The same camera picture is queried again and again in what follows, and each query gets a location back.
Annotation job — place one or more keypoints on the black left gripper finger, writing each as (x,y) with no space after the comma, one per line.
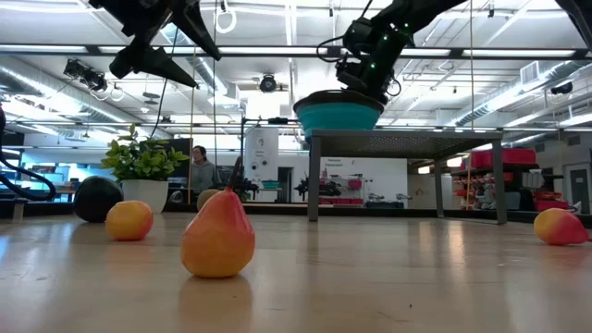
(196,28)
(143,62)

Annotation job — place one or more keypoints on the teal bowl with black rim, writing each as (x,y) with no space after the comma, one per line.
(337,118)

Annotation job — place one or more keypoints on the dark green round fruit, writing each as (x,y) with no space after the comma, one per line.
(94,199)

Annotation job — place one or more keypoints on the brown kiwi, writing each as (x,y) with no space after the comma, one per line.
(205,198)

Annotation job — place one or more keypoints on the round yellow-orange peach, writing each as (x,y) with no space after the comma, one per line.
(129,221)

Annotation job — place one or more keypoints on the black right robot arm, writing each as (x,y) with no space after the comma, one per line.
(416,11)

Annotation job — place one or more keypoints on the black ceiling spotlight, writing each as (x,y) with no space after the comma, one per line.
(85,76)
(267,83)

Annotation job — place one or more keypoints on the green plant in white pot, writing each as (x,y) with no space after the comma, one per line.
(143,159)

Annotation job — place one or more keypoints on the person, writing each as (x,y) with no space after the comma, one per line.
(202,176)

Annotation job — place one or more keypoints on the storage rack with small bins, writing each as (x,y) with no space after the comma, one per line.
(501,158)

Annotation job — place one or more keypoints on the orange-yellow pear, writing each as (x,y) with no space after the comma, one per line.
(217,236)

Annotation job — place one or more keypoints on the orange-red pear with stem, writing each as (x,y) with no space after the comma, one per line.
(557,226)

